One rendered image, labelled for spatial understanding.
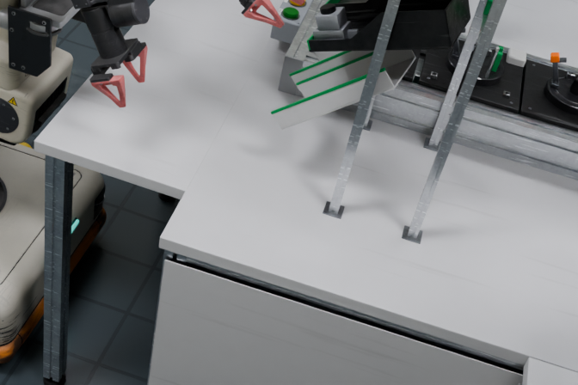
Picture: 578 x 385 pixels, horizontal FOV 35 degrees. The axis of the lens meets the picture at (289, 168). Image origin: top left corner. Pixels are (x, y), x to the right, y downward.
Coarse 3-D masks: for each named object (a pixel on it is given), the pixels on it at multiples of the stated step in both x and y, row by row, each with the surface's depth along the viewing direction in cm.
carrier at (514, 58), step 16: (496, 48) 211; (512, 48) 229; (432, 64) 220; (448, 64) 219; (496, 64) 217; (512, 64) 227; (432, 80) 215; (448, 80) 216; (480, 80) 216; (496, 80) 218; (512, 80) 221; (480, 96) 213; (496, 96) 214; (512, 96) 216; (512, 112) 212
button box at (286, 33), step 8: (288, 0) 233; (312, 0) 235; (280, 8) 229; (296, 8) 231; (304, 8) 231; (280, 16) 226; (304, 16) 229; (288, 24) 225; (296, 24) 225; (272, 32) 228; (280, 32) 227; (288, 32) 227; (296, 32) 226; (280, 40) 229; (288, 40) 228
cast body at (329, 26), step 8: (320, 8) 173; (328, 8) 171; (336, 8) 173; (344, 8) 173; (320, 16) 171; (328, 16) 171; (336, 16) 170; (344, 16) 173; (320, 24) 172; (328, 24) 172; (336, 24) 171; (344, 24) 173; (320, 32) 173; (328, 32) 172; (336, 32) 172; (344, 32) 172; (352, 32) 172
